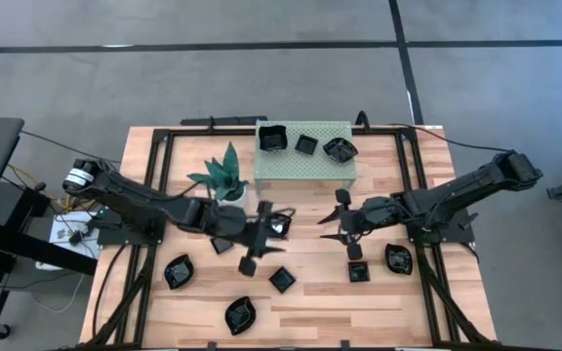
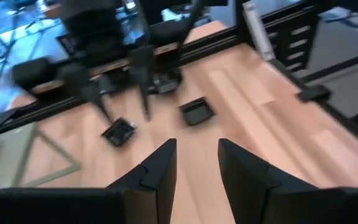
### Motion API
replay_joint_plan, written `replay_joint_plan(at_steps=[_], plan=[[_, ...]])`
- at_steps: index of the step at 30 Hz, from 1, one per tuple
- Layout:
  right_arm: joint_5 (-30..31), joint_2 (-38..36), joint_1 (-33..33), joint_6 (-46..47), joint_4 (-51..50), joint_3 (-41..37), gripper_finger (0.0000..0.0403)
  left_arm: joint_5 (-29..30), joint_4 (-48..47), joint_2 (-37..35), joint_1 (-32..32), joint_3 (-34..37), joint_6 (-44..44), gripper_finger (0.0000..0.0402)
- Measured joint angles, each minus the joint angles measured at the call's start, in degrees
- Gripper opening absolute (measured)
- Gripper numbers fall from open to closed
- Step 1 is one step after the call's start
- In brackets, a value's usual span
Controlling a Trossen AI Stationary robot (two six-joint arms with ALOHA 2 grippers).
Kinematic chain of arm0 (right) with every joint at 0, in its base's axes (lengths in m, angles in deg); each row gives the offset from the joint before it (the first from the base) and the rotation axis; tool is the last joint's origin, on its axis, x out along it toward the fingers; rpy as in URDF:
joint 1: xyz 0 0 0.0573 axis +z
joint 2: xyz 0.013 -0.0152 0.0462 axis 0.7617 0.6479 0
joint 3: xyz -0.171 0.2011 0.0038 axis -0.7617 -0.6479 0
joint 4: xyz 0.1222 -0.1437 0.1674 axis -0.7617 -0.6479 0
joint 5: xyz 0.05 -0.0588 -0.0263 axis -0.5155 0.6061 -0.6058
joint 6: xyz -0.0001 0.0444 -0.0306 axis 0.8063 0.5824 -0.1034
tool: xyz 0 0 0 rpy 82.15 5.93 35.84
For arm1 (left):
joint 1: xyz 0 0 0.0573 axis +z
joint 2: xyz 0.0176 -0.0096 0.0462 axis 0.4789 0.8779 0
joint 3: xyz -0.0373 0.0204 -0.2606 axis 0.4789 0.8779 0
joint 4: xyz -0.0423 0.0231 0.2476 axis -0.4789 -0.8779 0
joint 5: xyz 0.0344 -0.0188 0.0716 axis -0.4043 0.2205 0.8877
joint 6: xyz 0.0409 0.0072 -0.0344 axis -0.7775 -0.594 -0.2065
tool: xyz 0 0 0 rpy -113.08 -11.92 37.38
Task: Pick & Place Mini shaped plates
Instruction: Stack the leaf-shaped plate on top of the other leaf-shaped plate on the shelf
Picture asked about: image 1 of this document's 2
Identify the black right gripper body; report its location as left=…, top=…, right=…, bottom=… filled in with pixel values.
left=339, top=196, right=397, bottom=245

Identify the black strip behind table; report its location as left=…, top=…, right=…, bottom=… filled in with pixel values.
left=180, top=115, right=268, bottom=128

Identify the black deep square mini bowl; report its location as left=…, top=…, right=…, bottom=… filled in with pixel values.
left=258, top=124, right=289, bottom=153

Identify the white power strip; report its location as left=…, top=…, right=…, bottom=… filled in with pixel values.
left=48, top=208, right=102, bottom=259

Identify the black scalloped mini plate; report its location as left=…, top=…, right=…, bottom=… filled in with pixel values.
left=322, top=136, right=360, bottom=164

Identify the yellow cable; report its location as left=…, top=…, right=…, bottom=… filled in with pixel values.
left=6, top=163, right=97, bottom=214

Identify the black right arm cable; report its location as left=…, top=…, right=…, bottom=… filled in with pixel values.
left=381, top=122, right=514, bottom=154

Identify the black leaf-shaped mini plate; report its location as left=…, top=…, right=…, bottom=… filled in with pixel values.
left=223, top=295, right=258, bottom=337
left=383, top=243, right=415, bottom=276
left=163, top=253, right=196, bottom=291

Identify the black square mini plate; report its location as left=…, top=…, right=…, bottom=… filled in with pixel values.
left=294, top=134, right=320, bottom=157
left=210, top=236, right=236, bottom=255
left=347, top=260, right=372, bottom=284
left=267, top=265, right=298, bottom=294

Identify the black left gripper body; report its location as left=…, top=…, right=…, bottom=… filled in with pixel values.
left=215, top=202, right=273, bottom=257

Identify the green perforated metal shelf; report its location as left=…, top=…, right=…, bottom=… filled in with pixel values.
left=253, top=120, right=358, bottom=196

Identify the thin black floor cable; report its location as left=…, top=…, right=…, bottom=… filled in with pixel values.
left=19, top=129, right=122, bottom=166

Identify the black aluminium table frame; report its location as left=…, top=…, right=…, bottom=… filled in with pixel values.
left=85, top=126, right=495, bottom=351

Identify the black flower-shaped mini bowl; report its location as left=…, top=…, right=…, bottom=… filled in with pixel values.
left=268, top=213, right=294, bottom=241

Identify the snake plant in white pot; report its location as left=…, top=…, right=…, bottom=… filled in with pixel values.
left=185, top=140, right=251, bottom=209

